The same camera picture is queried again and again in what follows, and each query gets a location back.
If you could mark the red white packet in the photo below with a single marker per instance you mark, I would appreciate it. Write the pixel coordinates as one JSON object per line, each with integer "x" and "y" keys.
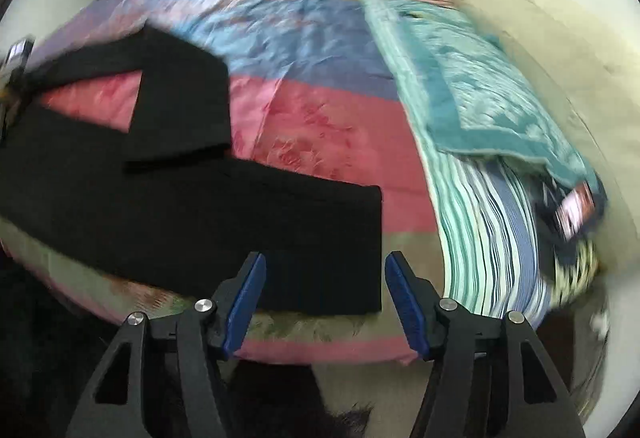
{"x": 575, "y": 212}

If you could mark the teal patterned blanket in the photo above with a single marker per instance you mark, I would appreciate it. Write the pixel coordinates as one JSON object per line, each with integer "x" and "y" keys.
{"x": 480, "y": 93}

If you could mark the black white patterned cloth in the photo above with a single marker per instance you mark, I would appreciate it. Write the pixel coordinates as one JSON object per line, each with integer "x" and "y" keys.
{"x": 575, "y": 275}

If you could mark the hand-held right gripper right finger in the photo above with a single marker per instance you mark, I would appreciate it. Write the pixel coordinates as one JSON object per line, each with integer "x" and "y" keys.
{"x": 406, "y": 305}

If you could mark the green blue striped sheet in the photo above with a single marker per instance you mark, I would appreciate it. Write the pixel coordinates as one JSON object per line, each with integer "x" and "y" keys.
{"x": 480, "y": 238}

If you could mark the colourful striped satin bedspread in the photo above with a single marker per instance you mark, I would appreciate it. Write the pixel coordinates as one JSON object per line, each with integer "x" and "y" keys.
{"x": 325, "y": 133}

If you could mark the beige headboard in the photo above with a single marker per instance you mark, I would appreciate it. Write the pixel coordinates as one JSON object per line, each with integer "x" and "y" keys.
{"x": 550, "y": 58}

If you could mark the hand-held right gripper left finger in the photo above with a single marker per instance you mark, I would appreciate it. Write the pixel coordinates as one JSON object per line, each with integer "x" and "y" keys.
{"x": 246, "y": 303}

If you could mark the black pants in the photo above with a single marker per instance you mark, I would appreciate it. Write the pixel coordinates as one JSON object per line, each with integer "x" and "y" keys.
{"x": 175, "y": 218}

